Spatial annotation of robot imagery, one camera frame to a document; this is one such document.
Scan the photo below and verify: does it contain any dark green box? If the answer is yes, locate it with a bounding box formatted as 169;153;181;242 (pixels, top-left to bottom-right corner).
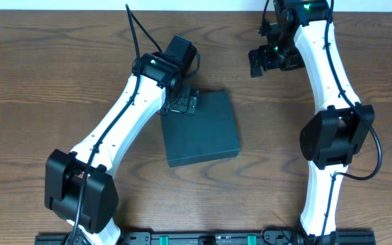
161;91;240;167

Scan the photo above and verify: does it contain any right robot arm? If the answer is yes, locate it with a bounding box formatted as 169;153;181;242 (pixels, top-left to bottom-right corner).
248;0;376;244

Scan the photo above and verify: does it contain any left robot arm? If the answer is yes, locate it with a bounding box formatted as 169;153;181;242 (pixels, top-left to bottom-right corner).
35;36;200;244

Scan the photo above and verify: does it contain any left black cable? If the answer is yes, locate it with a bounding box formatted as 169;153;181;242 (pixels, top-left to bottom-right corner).
65;3;165;245

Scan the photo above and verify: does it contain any black cable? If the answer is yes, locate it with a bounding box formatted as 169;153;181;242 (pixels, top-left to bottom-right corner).
65;3;165;245
260;0;383;245

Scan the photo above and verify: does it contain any right black cable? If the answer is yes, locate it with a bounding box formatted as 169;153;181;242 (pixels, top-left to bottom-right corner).
260;0;383;245

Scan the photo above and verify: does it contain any black mounting rail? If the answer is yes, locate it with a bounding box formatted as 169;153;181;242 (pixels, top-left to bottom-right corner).
34;230;376;245

